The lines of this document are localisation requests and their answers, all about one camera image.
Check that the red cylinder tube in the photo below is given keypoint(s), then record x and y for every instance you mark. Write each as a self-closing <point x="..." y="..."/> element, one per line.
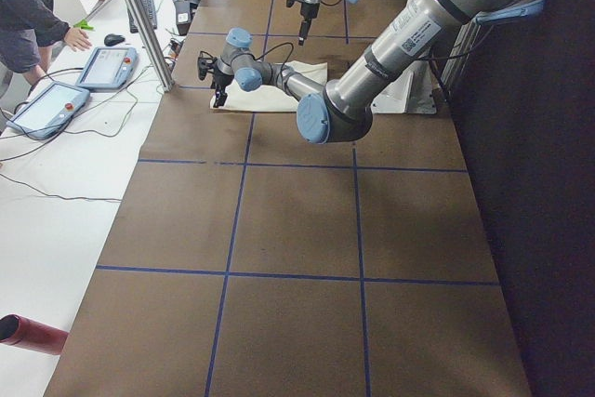
<point x="24" y="333"/>

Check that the far blue teach pendant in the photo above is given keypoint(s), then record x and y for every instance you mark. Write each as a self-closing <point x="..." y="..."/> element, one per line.
<point x="108" y="68"/>

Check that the white pedestal column base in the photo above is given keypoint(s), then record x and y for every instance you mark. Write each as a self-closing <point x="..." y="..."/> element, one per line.
<point x="410" y="93"/>

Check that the small black box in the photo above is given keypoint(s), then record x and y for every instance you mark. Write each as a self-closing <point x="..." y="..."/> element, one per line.
<point x="183" y="16"/>

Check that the white long-sleeve cat shirt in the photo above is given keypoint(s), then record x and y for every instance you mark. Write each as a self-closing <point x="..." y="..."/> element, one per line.
<point x="270" y="98"/>

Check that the aluminium frame post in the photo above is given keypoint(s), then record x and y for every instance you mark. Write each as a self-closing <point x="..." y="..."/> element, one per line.
<point x="150" y="42"/>

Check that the black computer mouse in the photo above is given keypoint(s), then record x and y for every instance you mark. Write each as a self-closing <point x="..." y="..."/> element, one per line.
<point x="112" y="39"/>

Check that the person in dark jacket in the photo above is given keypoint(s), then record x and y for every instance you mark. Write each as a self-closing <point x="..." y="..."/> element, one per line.
<point x="29" y="30"/>

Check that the green plastic clamp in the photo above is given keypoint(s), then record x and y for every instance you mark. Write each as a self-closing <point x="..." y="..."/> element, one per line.
<point x="83" y="25"/>

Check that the near blue teach pendant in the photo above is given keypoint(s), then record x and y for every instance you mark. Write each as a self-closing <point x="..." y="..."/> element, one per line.
<point x="50" y="111"/>

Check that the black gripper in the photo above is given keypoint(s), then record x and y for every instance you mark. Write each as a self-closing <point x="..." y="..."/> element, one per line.
<point x="219" y="82"/>
<point x="307" y="11"/>

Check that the blue teach pendant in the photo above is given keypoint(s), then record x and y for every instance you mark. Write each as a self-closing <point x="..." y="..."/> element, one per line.
<point x="108" y="68"/>
<point x="50" y="111"/>

